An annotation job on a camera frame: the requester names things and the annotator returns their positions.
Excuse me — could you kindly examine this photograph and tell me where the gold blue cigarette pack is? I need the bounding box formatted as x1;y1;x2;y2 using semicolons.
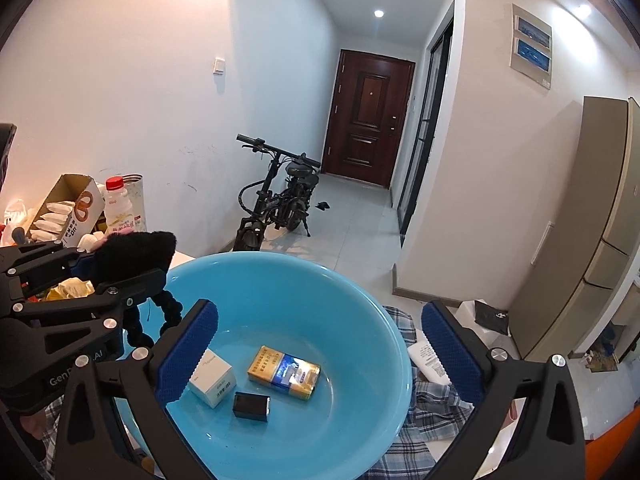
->
247;345;321;400

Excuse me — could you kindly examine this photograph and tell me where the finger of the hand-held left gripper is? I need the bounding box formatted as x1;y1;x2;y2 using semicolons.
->
15;267;167;356
0;241;101;306

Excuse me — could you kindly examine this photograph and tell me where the beige cabinet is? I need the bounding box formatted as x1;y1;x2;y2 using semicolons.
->
507;96;640;361

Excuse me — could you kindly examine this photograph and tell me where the blue plastic basin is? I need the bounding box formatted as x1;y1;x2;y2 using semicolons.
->
112;251;413;480

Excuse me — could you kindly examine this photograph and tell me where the cardboard box with pretzel print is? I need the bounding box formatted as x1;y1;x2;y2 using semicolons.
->
22;174;106;246

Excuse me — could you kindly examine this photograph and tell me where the white plastic bag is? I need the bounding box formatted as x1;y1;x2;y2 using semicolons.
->
4;199;32;227

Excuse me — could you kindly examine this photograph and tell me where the small white box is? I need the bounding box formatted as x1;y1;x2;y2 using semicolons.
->
189;349;236;408

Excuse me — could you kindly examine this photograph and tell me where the white plastic bottle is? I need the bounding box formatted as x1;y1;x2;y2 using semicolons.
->
407;332;453;386

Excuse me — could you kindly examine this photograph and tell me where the person's left hand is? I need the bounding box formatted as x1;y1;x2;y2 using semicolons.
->
20;406;55;443

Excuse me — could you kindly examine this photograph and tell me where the black plush cat toy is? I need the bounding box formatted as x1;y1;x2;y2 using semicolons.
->
92;230;190;348

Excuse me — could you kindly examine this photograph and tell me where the small black box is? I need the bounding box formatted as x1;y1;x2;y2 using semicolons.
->
233;391;272;420

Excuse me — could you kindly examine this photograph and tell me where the black bicycle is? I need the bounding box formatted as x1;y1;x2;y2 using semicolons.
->
232;134;322;253

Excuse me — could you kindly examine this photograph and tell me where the white cylinder can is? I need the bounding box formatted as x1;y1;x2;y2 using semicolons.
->
122;174;146;233

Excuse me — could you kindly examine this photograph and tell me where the black framed glass door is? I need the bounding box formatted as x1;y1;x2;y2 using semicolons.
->
392;10;455;236

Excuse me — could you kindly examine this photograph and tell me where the dark red entrance door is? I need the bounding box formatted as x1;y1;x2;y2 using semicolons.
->
321;49;416;190

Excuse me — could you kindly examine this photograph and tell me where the blue plaid shirt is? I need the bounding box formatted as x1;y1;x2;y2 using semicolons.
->
365;305;476;480

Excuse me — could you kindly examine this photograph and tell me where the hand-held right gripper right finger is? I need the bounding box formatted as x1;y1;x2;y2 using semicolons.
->
421;300;586;480

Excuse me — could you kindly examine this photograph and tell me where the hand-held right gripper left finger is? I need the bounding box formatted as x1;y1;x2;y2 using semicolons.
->
54;299;219;480

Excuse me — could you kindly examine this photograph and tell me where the yellow snack packet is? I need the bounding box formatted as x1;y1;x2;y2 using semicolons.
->
47;277;96;302

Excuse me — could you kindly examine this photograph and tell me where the red capped cream bottle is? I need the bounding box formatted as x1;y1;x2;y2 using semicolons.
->
104;176;137;236

